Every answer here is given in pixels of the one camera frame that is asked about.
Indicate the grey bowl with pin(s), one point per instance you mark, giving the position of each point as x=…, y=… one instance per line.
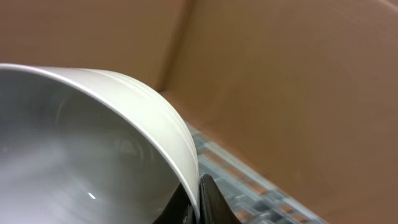
x=84, y=145

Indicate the grey dish rack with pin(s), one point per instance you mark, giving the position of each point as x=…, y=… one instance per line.
x=252, y=198

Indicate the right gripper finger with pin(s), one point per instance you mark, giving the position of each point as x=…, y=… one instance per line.
x=214, y=209

